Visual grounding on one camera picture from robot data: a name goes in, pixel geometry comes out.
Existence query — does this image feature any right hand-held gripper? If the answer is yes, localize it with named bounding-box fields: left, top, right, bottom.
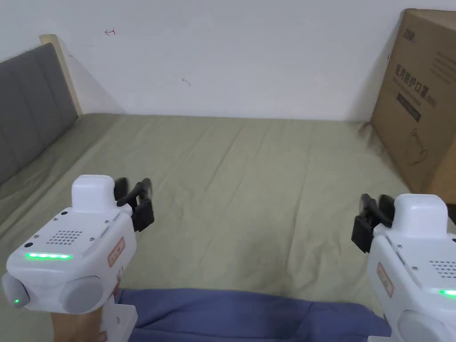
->
left=350, top=192, right=456, bottom=342

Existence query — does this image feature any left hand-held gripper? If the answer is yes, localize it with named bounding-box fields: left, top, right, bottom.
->
left=1, top=174, right=155, bottom=342

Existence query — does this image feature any person's left hand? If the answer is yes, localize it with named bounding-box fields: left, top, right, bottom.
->
left=49, top=276, right=124, bottom=342

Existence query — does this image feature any bed with pale green sheet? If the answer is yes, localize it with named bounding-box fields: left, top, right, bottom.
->
left=0, top=113, right=456, bottom=342

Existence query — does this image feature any brown cardboard carton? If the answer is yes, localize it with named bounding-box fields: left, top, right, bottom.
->
left=370, top=8, right=456, bottom=205

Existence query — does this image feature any grey padded headboard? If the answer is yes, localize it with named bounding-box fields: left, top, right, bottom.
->
left=0, top=33, right=85, bottom=188

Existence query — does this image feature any blue garment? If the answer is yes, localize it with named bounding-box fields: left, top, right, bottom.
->
left=116, top=288, right=393, bottom=342

